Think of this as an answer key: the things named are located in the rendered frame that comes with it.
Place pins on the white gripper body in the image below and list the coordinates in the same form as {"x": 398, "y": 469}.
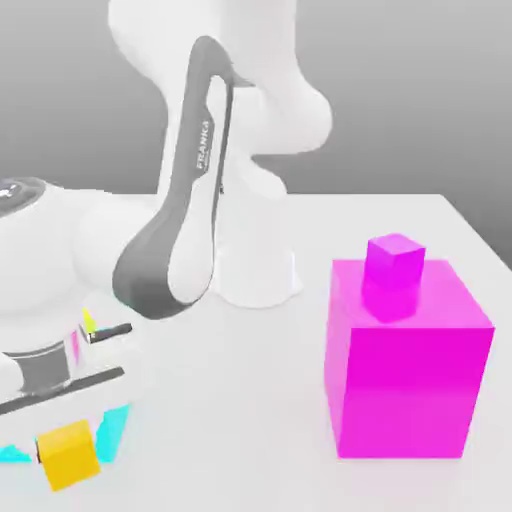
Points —
{"x": 76, "y": 404}

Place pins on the small yellow cube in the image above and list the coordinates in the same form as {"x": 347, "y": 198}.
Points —
{"x": 68, "y": 456}

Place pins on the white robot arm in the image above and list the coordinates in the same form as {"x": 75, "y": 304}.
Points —
{"x": 192, "y": 248}

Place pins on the small magenta cube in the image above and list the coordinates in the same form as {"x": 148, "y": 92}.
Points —
{"x": 394, "y": 276}

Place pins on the large cyan box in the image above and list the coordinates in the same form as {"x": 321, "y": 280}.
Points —
{"x": 114, "y": 432}

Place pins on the large magenta box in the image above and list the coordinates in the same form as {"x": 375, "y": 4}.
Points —
{"x": 408, "y": 384}

